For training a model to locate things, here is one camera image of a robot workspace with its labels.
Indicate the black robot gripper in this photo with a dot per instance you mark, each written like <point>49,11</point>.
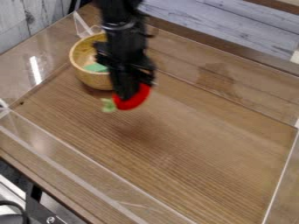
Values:
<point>122,53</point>

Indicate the red plush strawberry toy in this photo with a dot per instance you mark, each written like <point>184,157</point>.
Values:
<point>114,103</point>

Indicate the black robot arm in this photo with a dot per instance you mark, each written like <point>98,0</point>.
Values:
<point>122,13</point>

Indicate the green rectangular block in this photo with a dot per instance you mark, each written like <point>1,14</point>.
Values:
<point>95,67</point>

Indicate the wooden bowl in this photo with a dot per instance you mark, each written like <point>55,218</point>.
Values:
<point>83,60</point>

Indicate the clear acrylic tray wall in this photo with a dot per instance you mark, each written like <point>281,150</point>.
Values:
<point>205,155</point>

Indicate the black table leg bracket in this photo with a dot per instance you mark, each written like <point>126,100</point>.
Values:
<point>37,210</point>

